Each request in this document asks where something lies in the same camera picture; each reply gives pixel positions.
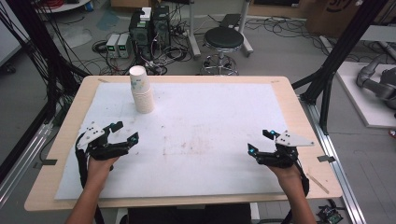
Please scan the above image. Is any brown cardboard box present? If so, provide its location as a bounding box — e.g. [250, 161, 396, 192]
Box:
[305, 0, 396, 39]

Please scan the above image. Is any person's left hand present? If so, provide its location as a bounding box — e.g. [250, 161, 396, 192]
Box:
[87, 156, 120, 185]

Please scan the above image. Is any white table mat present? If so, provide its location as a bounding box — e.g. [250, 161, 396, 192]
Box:
[54, 82, 289, 201]

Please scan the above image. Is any black computer tower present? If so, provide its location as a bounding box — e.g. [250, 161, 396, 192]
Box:
[151, 5, 172, 49]
[128, 10, 154, 61]

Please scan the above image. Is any small white box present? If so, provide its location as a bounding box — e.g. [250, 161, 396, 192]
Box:
[139, 7, 153, 22]

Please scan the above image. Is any green circuit board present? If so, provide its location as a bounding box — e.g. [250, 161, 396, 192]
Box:
[316, 204, 344, 224]

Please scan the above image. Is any black round stool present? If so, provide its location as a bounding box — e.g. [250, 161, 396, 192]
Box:
[200, 26, 246, 77]

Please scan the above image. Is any white stand leg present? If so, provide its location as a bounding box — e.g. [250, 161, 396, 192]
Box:
[186, 0, 202, 60]
[236, 0, 254, 58]

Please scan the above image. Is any grey bench power supply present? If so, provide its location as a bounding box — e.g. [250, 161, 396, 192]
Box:
[117, 33, 133, 60]
[106, 33, 121, 59]

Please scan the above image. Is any grey tape piece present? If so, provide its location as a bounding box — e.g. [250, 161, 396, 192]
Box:
[317, 154, 337, 163]
[33, 159, 59, 170]

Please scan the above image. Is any white floor board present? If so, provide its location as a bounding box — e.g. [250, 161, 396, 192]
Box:
[335, 61, 396, 130]

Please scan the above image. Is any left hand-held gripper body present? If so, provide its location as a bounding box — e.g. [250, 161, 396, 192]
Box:
[77, 121, 131, 161]

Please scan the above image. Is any stack of white paper cups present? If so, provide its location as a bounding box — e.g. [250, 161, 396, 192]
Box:
[128, 64, 155, 115]

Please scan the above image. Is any round white table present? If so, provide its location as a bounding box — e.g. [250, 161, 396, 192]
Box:
[35, 0, 92, 14]

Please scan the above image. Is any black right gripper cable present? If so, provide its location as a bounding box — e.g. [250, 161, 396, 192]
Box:
[279, 160, 311, 224]

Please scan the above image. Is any person's dark clothing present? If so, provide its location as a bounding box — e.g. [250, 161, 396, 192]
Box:
[120, 203, 252, 224]

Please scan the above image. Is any person's right hand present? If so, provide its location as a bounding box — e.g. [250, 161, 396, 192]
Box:
[268, 164, 302, 189]

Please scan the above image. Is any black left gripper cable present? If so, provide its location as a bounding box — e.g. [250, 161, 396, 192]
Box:
[74, 132, 106, 224]

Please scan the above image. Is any aluminium rail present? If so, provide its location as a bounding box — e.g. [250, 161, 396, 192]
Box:
[0, 121, 54, 208]
[299, 95, 368, 224]

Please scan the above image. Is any black metal frame with cables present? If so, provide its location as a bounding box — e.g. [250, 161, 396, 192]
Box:
[0, 0, 91, 185]

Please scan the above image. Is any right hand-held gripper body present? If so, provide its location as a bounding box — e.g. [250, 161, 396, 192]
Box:
[256, 130, 315, 169]

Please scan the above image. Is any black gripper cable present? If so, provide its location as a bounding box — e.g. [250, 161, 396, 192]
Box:
[279, 160, 311, 224]
[74, 132, 106, 224]

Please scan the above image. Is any thin wooden stick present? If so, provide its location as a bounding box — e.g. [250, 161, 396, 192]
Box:
[305, 173, 331, 195]

